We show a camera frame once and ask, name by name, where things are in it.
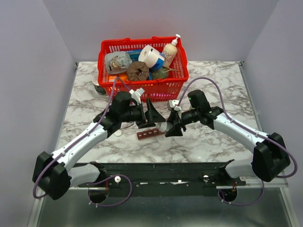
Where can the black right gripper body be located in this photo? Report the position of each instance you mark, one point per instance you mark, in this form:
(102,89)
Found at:
(185,119)

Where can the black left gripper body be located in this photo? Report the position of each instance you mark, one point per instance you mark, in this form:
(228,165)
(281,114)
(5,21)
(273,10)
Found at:
(139,114)

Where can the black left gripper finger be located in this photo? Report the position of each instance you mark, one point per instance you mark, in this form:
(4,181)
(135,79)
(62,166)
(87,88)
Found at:
(142,125)
(152,115)

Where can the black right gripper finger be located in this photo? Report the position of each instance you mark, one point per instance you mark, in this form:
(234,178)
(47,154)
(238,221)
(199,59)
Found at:
(173,131)
(173,117)

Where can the white pill bottle blue label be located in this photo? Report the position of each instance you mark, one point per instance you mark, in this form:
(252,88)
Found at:
(164,127)

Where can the white bottle cap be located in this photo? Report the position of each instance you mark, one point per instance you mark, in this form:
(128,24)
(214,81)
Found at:
(118,133)

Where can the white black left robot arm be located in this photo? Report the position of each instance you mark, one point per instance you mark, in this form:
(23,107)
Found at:
(55,173)

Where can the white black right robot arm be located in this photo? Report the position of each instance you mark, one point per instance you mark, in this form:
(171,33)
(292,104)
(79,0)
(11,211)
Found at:
(268,158)

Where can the red plastic shopping basket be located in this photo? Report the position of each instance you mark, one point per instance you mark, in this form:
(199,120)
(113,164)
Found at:
(159,90)

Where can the green netted melon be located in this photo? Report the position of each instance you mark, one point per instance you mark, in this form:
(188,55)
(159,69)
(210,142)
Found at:
(162,73)

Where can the orange fruit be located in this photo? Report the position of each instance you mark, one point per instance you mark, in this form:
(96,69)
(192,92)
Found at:
(123,76)

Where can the brown pleated paper package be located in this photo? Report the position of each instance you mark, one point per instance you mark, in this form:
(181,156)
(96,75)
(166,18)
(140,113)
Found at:
(137,71)

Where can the orange small box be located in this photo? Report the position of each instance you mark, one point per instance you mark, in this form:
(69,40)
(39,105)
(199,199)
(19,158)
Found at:
(112,78)

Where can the dark cup behind basket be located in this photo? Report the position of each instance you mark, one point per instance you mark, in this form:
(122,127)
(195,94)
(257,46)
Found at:
(98,88)

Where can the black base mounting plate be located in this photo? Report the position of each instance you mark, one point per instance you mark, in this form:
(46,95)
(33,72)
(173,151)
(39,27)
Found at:
(158,179)

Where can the white toilet paper roll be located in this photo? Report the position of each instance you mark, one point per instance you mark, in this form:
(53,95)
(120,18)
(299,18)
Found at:
(152,58)

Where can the grey cartoon snack bag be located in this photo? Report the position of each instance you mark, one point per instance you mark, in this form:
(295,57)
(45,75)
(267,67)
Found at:
(117,62)

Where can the cream lotion pump bottle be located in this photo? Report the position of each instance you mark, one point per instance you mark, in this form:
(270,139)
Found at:
(169,51)

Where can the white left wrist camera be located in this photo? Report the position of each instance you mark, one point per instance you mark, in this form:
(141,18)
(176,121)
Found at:
(136,95)

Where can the aluminium rail frame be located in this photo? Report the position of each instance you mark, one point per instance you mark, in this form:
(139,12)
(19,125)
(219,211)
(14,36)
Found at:
(250,183)

